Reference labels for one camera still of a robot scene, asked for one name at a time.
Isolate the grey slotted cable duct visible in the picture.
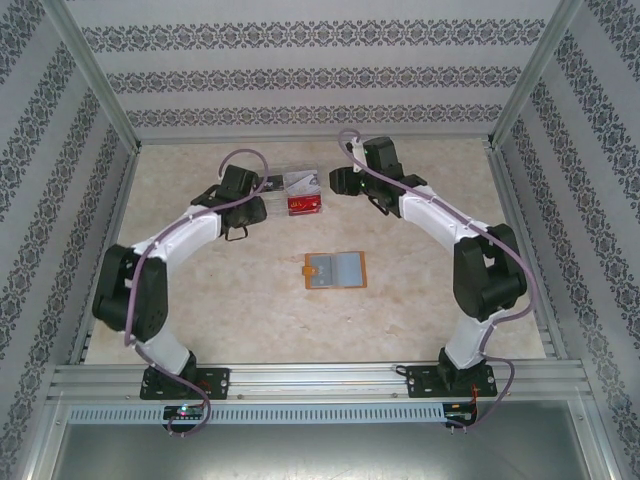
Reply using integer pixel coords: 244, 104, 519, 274
67, 402, 447, 426

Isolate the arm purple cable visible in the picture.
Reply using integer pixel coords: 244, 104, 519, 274
337, 128, 539, 432
122, 148, 272, 439

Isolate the red VIP card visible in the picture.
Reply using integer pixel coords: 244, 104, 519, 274
286, 195, 322, 217

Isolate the aluminium frame post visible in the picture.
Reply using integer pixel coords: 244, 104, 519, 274
39, 0, 144, 151
487, 0, 586, 149

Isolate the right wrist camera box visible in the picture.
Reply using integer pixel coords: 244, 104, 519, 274
348, 138, 370, 175

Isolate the silver white card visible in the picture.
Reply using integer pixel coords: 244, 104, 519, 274
283, 170, 322, 195

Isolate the orange leather card holder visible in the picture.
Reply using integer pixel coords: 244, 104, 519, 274
301, 250, 370, 292

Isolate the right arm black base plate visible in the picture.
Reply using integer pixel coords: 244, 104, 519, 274
405, 364, 500, 400

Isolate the aluminium side rail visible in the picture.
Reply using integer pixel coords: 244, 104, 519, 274
67, 144, 142, 366
483, 142, 571, 361

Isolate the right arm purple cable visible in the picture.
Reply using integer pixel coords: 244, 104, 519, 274
337, 128, 539, 432

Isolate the grey metal panel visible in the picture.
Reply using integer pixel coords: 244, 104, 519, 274
49, 422, 614, 480

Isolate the clear acrylic card tray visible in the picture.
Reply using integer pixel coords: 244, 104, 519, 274
257, 163, 325, 220

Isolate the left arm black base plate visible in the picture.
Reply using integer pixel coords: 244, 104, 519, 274
139, 367, 232, 401

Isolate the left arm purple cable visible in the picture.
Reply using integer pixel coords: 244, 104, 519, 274
122, 148, 272, 439

